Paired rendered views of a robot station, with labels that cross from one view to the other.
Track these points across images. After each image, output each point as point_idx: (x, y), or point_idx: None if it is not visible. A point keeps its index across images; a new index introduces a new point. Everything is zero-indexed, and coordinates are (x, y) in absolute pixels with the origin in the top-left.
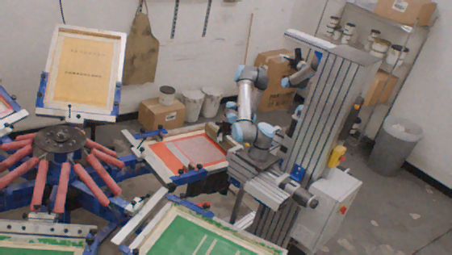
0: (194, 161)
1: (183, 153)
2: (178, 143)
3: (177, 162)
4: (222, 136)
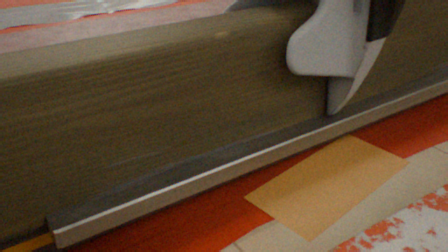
0: (11, 35)
1: (115, 15)
2: (225, 6)
3: (20, 1)
4: (288, 3)
